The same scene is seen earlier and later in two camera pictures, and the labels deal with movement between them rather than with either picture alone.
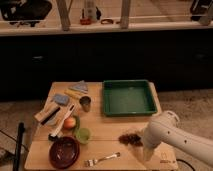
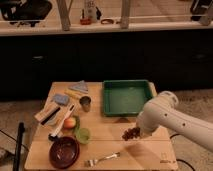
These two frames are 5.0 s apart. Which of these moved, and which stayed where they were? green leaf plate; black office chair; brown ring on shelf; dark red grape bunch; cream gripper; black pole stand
Moved: dark red grape bunch; cream gripper
Stayed: green leaf plate; black office chair; brown ring on shelf; black pole stand
